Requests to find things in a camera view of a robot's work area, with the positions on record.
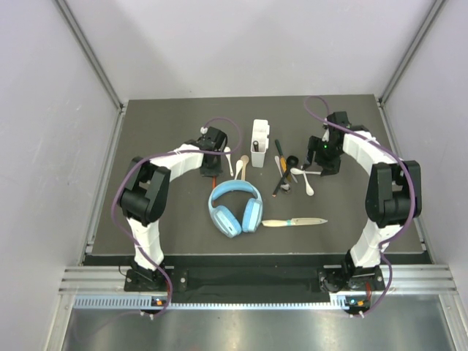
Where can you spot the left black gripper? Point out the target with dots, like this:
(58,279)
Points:
(210,172)

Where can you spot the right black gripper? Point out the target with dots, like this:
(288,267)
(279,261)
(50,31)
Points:
(330,167)

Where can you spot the small white spoon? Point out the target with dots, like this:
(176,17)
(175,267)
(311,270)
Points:
(228,156)

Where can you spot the beige wooden spoon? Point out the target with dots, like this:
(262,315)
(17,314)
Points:
(245,162)

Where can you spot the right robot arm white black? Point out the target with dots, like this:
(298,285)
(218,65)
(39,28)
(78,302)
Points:
(393,196)

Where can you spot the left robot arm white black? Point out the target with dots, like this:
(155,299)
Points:
(144,198)

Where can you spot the black ladle spoon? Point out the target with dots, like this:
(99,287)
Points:
(292,161)

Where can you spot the white spoon horizontal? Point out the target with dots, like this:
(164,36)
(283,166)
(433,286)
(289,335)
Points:
(296,171)

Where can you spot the white spoon vertical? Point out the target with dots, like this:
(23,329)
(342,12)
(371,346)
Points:
(309,189)

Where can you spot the small silver spoon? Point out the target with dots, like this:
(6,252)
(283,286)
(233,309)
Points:
(286,188)

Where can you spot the blue over-ear headphones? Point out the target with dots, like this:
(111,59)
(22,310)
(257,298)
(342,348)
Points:
(236,207)

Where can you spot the white compartment utensil container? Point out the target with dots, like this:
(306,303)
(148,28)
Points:
(260,133)

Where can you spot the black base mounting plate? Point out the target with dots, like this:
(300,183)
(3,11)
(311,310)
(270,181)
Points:
(239,281)

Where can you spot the knife with beige handle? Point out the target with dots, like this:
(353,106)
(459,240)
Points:
(293,222)

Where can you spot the aluminium frame rail front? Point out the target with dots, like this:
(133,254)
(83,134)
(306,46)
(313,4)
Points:
(102,287)

